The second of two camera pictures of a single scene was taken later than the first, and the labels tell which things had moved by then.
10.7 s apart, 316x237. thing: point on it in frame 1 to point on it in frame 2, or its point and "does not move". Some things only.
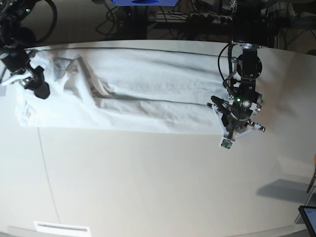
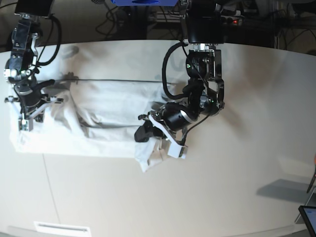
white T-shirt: x=127 y=90 to x=96 y=118
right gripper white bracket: x=228 y=140 to x=170 y=135
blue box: x=144 y=3 does not move
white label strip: x=61 y=228 does not move
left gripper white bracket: x=41 y=88 to x=12 y=99
